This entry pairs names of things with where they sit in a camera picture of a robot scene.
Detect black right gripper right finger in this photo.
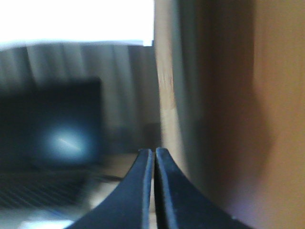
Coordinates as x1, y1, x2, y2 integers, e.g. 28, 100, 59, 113
154, 148, 248, 229

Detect silver laptop with stickers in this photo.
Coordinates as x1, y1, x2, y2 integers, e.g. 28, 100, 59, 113
0, 77, 103, 215

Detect wooden shelf unit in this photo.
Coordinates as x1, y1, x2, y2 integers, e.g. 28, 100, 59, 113
154, 0, 305, 229

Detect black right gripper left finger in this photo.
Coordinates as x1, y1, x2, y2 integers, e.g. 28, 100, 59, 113
68, 149, 153, 229

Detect grey curtain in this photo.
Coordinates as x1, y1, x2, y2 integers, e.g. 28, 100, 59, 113
0, 42, 161, 153

